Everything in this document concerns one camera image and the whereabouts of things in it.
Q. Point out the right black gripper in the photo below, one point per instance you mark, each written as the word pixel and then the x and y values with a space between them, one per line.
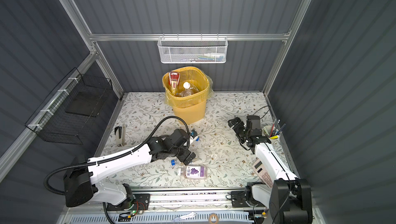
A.
pixel 237 127

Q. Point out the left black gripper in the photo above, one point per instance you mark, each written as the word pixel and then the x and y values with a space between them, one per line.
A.
pixel 184 158

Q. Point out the purple grape label bottle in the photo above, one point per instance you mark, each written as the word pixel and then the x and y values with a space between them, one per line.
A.
pixel 193 172

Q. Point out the red yellow tea bottle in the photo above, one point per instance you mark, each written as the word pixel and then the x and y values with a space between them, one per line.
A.
pixel 174 81

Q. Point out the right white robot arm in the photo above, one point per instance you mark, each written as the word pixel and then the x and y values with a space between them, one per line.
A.
pixel 286 197

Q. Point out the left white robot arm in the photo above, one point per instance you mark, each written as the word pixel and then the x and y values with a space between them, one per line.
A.
pixel 87 185

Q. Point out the yellow plastic waste bin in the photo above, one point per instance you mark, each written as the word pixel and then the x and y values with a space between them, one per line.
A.
pixel 191 114

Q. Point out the white pen cup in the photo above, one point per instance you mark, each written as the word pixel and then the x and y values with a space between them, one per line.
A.
pixel 271 132

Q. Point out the pink calculator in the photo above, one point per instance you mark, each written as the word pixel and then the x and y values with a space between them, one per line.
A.
pixel 262 173

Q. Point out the floral table mat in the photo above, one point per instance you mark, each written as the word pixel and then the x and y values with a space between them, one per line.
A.
pixel 228 164

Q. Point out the tape roll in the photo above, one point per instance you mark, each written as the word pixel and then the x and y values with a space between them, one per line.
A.
pixel 213 218

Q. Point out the white tube in basket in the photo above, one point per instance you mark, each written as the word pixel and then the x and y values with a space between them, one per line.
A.
pixel 217 56

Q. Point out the white wire wall basket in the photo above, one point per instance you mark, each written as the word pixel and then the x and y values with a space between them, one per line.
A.
pixel 184 51

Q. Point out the black wire side basket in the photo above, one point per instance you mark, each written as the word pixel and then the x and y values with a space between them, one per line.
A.
pixel 69 115

